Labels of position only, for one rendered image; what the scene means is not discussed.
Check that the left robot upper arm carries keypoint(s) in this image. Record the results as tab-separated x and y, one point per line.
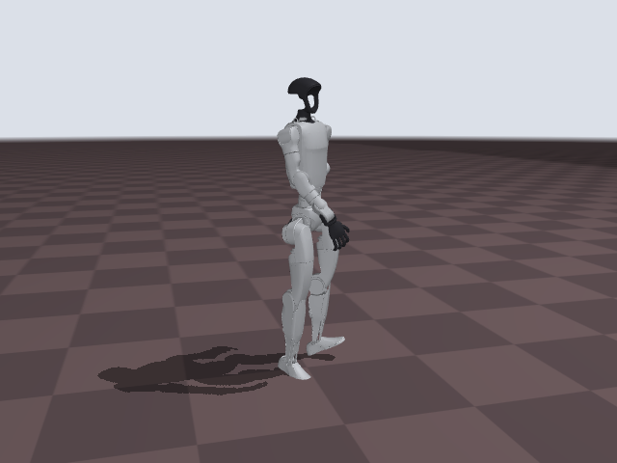
329	133

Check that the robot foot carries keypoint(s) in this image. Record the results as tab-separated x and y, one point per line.
325	343
295	370

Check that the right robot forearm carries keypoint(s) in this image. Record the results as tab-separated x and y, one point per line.
308	192

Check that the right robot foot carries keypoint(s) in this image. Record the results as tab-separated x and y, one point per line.
295	370

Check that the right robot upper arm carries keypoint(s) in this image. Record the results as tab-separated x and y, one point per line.
288	139

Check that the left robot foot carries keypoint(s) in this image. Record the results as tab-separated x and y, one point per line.
325	343

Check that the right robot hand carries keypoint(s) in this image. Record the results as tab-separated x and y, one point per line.
336	232

